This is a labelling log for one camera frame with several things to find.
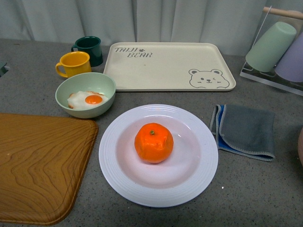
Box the orange mandarin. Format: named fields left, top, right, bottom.
left=134, top=122, right=174, bottom=163

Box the white plate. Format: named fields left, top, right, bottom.
left=99, top=104, right=218, bottom=208

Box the beige bear tray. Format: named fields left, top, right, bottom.
left=104, top=42, right=236, bottom=91

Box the light green bowl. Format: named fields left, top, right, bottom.
left=55, top=72, right=116, bottom=119

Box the fried egg toy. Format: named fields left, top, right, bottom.
left=67, top=91, right=109, bottom=110

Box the yellow mug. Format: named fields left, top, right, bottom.
left=55, top=51, right=92, bottom=78

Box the dark green mug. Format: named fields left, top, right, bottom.
left=71, top=36, right=103, bottom=67

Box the grey blue folded cloth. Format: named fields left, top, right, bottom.
left=209, top=105, right=275, bottom=162

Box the wooden tray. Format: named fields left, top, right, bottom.
left=0, top=113, right=98, bottom=225

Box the grey curtain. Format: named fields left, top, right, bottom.
left=0, top=0, right=303, bottom=55

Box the white cup rack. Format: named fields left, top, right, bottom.
left=240, top=7, right=303, bottom=96

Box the green cup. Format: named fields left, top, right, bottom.
left=245, top=22, right=297, bottom=72

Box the purple cup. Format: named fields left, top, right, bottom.
left=275, top=33, right=303, bottom=82

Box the pink bowl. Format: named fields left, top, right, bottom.
left=297, top=128, right=303, bottom=165

